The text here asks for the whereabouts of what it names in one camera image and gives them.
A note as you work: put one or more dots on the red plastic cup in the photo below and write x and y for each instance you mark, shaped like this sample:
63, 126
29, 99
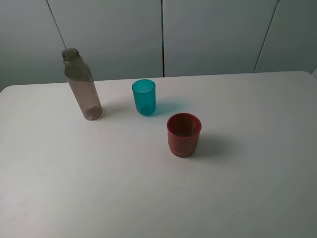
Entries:
183, 132

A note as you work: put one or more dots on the teal translucent plastic cup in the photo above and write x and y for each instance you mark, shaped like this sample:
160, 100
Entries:
144, 92

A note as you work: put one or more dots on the clear brown plastic bottle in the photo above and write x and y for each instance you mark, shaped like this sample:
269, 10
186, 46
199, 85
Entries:
81, 82

